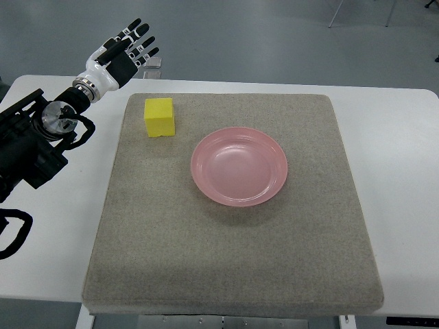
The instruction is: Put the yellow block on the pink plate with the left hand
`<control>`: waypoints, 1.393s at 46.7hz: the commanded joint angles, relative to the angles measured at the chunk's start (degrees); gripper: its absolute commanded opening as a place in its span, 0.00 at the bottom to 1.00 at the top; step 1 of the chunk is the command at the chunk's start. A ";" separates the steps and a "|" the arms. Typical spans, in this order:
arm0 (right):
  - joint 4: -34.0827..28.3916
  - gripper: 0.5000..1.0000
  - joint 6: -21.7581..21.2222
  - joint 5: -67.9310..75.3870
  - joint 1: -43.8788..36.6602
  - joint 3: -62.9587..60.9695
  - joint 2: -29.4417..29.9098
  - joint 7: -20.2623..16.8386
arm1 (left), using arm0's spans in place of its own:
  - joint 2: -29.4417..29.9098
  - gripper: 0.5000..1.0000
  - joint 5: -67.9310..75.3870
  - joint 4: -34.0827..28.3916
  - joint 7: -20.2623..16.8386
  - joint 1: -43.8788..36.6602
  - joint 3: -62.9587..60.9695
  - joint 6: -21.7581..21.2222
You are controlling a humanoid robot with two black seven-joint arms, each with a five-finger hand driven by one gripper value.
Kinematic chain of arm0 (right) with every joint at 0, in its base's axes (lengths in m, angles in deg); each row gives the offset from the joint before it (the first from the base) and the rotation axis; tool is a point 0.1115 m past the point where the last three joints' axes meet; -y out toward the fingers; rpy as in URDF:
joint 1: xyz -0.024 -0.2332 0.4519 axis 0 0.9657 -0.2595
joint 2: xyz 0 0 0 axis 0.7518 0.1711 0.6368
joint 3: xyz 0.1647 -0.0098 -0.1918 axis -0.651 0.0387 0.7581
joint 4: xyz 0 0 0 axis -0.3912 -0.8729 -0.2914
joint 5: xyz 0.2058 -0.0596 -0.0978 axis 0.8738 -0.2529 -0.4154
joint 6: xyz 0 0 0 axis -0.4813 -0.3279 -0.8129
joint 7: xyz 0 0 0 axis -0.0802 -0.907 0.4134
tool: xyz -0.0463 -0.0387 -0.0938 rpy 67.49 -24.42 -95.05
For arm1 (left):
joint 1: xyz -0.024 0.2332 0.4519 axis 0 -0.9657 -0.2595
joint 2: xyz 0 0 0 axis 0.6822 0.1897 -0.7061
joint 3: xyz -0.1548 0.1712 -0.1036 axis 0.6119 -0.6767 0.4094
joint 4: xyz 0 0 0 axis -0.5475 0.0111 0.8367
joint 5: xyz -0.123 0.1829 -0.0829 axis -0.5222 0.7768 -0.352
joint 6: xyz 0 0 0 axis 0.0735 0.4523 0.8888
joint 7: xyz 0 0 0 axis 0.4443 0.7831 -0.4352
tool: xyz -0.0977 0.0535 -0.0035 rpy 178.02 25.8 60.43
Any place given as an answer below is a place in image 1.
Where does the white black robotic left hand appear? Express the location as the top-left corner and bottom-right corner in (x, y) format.
(73, 19), (159, 103)

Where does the yellow foam block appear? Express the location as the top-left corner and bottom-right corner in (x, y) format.
(143, 98), (176, 137)

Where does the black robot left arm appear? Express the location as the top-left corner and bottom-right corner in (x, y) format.
(1, 87), (95, 202)

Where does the metal floor outlet plate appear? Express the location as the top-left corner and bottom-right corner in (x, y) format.
(143, 56), (162, 80)

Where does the pink plate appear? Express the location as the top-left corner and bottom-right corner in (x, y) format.
(191, 127), (288, 207)

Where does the beige fabric mat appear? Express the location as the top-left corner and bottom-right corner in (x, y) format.
(82, 93), (385, 317)

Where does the black sleeved cable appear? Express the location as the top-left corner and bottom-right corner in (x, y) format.
(0, 208), (34, 260)

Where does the white table frame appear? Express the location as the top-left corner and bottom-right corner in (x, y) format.
(74, 303), (439, 329)

